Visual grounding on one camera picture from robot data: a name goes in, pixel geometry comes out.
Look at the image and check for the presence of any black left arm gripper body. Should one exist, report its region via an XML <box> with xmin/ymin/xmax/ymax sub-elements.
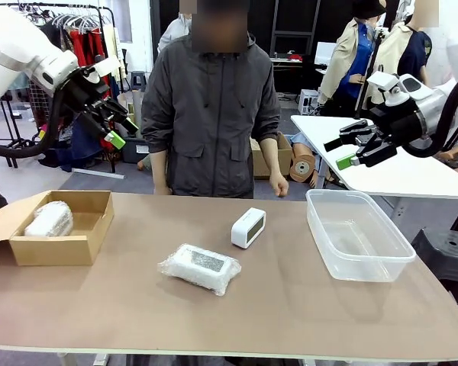
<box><xmin>66</xmin><ymin>72</ymin><xmax>111</xmax><ymax>111</ymax></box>

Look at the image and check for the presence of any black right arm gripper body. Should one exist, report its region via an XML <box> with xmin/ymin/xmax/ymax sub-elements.
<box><xmin>369</xmin><ymin>101</ymin><xmax>427</xmax><ymax>148</ymax></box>

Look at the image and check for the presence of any bubble-wrapped clock plain white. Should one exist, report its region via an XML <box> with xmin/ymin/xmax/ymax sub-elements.
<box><xmin>24</xmin><ymin>201</ymin><xmax>74</xmax><ymax>238</ymax></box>

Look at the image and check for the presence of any unwrapped white digital clock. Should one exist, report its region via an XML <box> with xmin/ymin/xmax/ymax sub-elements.
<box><xmin>231</xmin><ymin>207</ymin><xmax>267</xmax><ymax>249</ymax></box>

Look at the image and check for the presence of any bubble-wrapped clock grey display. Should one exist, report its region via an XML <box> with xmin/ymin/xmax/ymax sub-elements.
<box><xmin>156</xmin><ymin>242</ymin><xmax>242</xmax><ymax>297</ymax></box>

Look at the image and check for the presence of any person's right forearm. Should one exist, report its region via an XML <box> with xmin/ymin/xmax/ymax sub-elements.
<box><xmin>152</xmin><ymin>151</ymin><xmax>169</xmax><ymax>188</ymax></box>

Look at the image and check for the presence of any person's left forearm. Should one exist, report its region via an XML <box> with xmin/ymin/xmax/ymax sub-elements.
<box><xmin>259</xmin><ymin>137</ymin><xmax>280</xmax><ymax>177</ymax></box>

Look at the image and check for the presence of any person's left hand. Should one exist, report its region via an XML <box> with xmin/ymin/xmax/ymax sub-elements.
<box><xmin>269</xmin><ymin>172</ymin><xmax>290</xmax><ymax>199</ymax></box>

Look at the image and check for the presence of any beige paper roll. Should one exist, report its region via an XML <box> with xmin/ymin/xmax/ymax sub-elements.
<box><xmin>117</xmin><ymin>93</ymin><xmax>133</xmax><ymax>115</ymax></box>

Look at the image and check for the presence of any dark grey storage bin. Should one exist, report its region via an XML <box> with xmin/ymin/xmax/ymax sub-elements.
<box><xmin>121</xmin><ymin>136</ymin><xmax>150</xmax><ymax>164</ymax></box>

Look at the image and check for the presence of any tall grey paper roll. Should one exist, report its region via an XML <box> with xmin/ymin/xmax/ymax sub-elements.
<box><xmin>132</xmin><ymin>90</ymin><xmax>144</xmax><ymax>127</ymax></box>

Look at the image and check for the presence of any white metal bar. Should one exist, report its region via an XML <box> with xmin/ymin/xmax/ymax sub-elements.
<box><xmin>71</xmin><ymin>167</ymin><xmax>125</xmax><ymax>180</ymax></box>

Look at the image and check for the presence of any dark blue fabric bundle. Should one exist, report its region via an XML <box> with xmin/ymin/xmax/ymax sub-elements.
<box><xmin>59</xmin><ymin>117</ymin><xmax>108</xmax><ymax>172</ymax></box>

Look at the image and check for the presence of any small grey step stool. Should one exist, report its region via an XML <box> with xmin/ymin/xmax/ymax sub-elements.
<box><xmin>131</xmin><ymin>70</ymin><xmax>148</xmax><ymax>92</ymax></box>

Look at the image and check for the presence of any white side table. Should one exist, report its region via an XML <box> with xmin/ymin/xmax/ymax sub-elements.
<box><xmin>291</xmin><ymin>114</ymin><xmax>458</xmax><ymax>201</ymax></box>

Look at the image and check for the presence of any red hanging dress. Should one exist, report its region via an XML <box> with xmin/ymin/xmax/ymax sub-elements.
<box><xmin>69</xmin><ymin>29</ymin><xmax>114</xmax><ymax>111</ymax></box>

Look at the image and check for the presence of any white computer case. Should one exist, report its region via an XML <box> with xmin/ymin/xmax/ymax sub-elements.
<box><xmin>298</xmin><ymin>89</ymin><xmax>321</xmax><ymax>115</ymax></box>

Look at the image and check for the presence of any brown cardboard spool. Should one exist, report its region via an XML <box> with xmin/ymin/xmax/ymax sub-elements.
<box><xmin>289</xmin><ymin>146</ymin><xmax>318</xmax><ymax>186</ymax></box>

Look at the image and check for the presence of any black hanging garment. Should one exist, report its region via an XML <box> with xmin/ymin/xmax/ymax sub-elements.
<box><xmin>41</xmin><ymin>22</ymin><xmax>72</xmax><ymax>50</ymax></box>

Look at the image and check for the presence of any black light stand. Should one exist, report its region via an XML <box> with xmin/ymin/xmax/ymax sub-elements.
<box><xmin>353</xmin><ymin>27</ymin><xmax>390</xmax><ymax>120</ymax></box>

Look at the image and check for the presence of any brown cardboard carton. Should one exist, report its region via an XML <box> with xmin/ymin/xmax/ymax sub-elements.
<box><xmin>250</xmin><ymin>131</ymin><xmax>294</xmax><ymax>180</ymax></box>

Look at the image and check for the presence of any mannequin beige vest navy shirt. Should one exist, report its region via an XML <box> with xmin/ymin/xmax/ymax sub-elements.
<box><xmin>369</xmin><ymin>7</ymin><xmax>431</xmax><ymax>100</ymax></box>

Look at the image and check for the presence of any mannequin beige coat blue shirt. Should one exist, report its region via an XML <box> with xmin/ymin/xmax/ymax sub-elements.
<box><xmin>317</xmin><ymin>0</ymin><xmax>385</xmax><ymax>115</ymax></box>

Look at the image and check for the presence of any white monitor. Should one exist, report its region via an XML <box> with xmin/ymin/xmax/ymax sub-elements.
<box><xmin>313</xmin><ymin>41</ymin><xmax>339</xmax><ymax>66</ymax></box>

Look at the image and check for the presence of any black metal clothes rack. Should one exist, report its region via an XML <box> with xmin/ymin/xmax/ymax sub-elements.
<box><xmin>17</xmin><ymin>2</ymin><xmax>118</xmax><ymax>175</ymax></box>

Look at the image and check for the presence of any person's dark grey jacket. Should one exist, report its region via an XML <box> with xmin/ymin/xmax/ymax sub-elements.
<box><xmin>140</xmin><ymin>32</ymin><xmax>282</xmax><ymax>199</ymax></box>

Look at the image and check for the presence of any figure in grey hoodie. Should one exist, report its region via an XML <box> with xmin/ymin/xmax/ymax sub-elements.
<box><xmin>158</xmin><ymin>14</ymin><xmax>194</xmax><ymax>54</ymax></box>

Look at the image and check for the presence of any clear plastic container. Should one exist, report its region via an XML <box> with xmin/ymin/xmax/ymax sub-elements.
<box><xmin>305</xmin><ymin>188</ymin><xmax>417</xmax><ymax>283</ymax></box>

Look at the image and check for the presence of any black plastic stool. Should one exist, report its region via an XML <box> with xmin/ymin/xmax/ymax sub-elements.
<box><xmin>410</xmin><ymin>227</ymin><xmax>458</xmax><ymax>306</ymax></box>

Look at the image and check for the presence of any open brown cardboard box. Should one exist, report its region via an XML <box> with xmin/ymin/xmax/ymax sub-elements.
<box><xmin>0</xmin><ymin>190</ymin><xmax>115</xmax><ymax>267</ymax></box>

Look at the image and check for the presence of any person's blurred head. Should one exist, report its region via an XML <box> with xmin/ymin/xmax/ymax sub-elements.
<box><xmin>190</xmin><ymin>0</ymin><xmax>251</xmax><ymax>54</ymax></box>

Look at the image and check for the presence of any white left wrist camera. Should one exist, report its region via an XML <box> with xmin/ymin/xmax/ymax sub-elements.
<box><xmin>84</xmin><ymin>56</ymin><xmax>121</xmax><ymax>79</ymax></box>

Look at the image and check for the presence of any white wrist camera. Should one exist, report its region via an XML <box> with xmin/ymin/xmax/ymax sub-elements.
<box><xmin>84</xmin><ymin>56</ymin><xmax>121</xmax><ymax>79</ymax></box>
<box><xmin>366</xmin><ymin>71</ymin><xmax>411</xmax><ymax>108</ymax></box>

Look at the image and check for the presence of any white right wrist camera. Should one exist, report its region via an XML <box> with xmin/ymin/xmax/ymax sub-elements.
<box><xmin>366</xmin><ymin>71</ymin><xmax>411</xmax><ymax>108</ymax></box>

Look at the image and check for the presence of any black hose of left arm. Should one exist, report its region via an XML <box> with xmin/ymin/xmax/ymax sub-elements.
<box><xmin>0</xmin><ymin>85</ymin><xmax>68</xmax><ymax>158</ymax></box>

